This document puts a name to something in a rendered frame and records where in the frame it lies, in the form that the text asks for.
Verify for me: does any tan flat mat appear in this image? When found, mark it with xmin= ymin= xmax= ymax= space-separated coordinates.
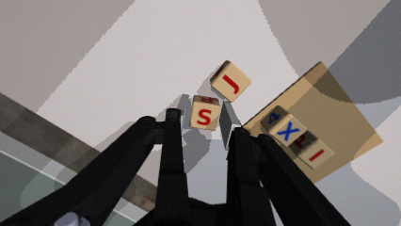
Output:
xmin=243 ymin=61 xmax=384 ymax=184

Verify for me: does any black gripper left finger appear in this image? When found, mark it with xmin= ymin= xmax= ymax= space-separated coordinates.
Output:
xmin=0 ymin=94 xmax=192 ymax=226

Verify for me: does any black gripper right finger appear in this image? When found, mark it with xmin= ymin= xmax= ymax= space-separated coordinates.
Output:
xmin=219 ymin=101 xmax=351 ymax=226

